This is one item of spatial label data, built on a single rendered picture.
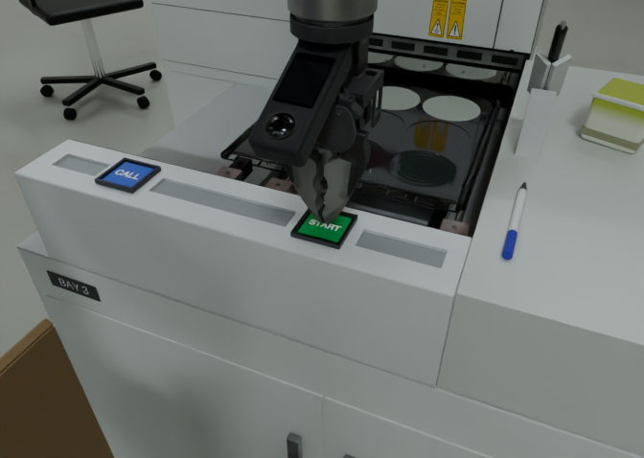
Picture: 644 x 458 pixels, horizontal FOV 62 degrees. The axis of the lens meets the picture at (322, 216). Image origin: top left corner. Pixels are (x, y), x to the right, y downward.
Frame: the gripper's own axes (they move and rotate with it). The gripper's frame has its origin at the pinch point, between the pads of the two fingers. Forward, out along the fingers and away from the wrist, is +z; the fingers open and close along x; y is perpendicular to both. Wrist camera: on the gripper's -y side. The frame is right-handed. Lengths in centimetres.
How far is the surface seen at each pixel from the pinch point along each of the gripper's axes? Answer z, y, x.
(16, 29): 98, 245, 352
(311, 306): 9.4, -4.0, -0.5
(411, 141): 8.2, 33.6, -1.4
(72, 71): 98, 197, 254
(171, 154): 16, 26, 41
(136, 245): 8.4, -4.0, 22.7
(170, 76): 17, 59, 64
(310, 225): 1.7, 0.1, 1.3
